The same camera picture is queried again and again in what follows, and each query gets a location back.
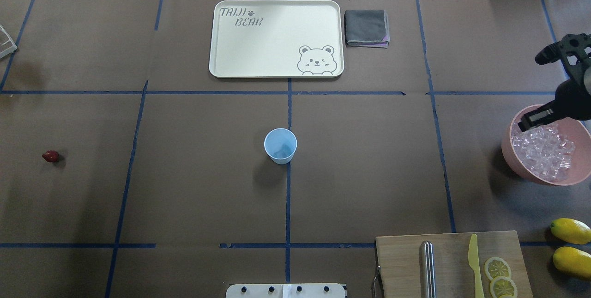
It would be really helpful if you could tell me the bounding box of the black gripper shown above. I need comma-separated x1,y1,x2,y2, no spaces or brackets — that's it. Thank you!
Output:
518,79,591,132

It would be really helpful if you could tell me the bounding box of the clear ice cubes pile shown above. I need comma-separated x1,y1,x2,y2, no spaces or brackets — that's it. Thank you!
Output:
511,122,576,182

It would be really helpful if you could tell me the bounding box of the red strawberry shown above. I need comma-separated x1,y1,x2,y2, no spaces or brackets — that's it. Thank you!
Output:
42,150,60,163

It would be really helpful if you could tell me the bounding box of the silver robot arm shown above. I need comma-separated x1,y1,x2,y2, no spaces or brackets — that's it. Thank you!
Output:
519,68,591,132

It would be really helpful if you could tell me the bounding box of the light blue plastic cup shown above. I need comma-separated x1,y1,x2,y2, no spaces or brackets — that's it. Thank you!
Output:
264,128,298,165

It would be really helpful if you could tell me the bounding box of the pink bowl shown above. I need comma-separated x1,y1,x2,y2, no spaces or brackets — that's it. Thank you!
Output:
501,104,591,186

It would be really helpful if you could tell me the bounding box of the yellow lemon upper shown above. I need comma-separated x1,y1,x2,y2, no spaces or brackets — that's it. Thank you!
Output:
549,218,591,245

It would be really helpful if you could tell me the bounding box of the yellow lemon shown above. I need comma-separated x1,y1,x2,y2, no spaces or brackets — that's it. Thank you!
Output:
549,218,591,245
552,247,591,281

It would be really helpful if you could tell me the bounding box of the yellow lemon lower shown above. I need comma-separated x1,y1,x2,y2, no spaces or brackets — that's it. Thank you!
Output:
552,247,591,281

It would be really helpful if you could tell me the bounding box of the yellow plastic knife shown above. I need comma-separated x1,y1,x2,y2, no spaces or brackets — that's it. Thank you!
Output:
467,233,485,298

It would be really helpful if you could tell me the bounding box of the grey folded cloth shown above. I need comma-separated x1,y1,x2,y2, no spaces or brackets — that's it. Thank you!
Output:
344,10,390,49

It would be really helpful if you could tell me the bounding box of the wooden cutting board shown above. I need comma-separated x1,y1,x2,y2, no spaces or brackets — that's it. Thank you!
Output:
376,231,533,298

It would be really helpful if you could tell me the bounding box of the cream bear tray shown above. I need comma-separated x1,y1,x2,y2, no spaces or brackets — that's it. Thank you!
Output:
209,0,344,79

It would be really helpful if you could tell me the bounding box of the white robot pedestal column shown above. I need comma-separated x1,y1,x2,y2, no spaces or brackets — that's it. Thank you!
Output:
225,283,348,298

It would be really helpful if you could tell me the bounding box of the white wire cup rack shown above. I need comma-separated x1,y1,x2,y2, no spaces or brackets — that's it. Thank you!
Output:
0,25,18,59

